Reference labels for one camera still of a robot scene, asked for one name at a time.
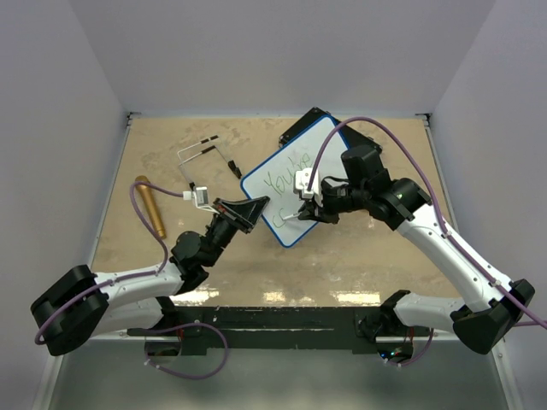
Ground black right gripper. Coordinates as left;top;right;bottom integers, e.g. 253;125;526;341
299;183;369;225

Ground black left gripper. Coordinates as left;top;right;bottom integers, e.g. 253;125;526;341
203;196;269;267

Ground white whiteboard marker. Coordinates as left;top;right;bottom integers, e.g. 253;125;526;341
282;213;299;220

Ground blue framed whiteboard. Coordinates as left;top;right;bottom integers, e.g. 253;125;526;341
240;114;335;248

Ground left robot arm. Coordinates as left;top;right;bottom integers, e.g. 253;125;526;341
31;196;270;356

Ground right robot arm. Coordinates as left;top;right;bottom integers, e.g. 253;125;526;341
294;145;535;354

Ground black hard case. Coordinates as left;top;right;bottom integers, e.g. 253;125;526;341
279;107;383;161

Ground gold microphone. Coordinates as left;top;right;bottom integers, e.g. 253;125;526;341
137;184;167;239

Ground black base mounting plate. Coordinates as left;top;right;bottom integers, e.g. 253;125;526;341
127;305;432;358

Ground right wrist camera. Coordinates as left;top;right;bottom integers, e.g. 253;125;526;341
293;167;322;205

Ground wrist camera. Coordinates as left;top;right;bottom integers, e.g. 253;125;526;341
293;167;322;205
192;187;210;209

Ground wire whiteboard stand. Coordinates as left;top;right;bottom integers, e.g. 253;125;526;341
176;135;243;190

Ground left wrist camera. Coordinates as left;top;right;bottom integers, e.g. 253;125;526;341
192;187;210;209

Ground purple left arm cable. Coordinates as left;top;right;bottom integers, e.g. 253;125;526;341
34;181;193;346

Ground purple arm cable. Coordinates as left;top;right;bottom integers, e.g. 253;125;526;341
305;117;547;330
34;181;193;346

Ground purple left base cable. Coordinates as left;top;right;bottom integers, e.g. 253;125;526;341
144;319;231;380

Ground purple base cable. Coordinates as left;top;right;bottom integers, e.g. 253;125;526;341
144;319;231;380
382;328;436;368

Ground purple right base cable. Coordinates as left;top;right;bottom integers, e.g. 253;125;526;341
382;328;436;368

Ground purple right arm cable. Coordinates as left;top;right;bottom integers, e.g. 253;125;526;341
305;117;547;330

